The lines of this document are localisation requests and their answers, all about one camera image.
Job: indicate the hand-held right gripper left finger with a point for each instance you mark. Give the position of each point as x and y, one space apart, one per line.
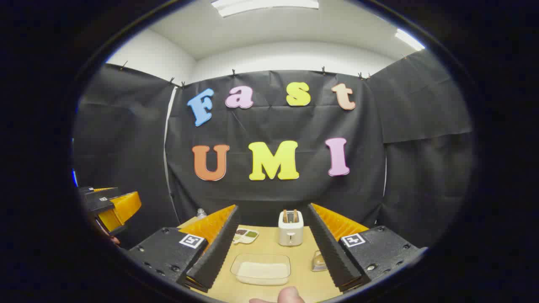
219 252

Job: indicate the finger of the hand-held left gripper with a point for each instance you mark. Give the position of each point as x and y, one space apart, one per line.
122 208
90 190

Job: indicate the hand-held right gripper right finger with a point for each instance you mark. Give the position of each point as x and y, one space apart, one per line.
330 252

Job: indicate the metal mesh chopstick holder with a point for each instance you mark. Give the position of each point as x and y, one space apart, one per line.
318 261

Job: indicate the white divided bean dish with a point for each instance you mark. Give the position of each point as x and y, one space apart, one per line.
246 235

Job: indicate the clear bottle with red label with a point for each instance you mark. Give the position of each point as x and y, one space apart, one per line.
201 213

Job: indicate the white toaster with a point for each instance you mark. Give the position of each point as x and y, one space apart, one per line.
290 233

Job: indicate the black backdrop cloth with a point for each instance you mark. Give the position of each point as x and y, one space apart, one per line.
273 122

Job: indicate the long ceiling light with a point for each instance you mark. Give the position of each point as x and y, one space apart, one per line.
409 40

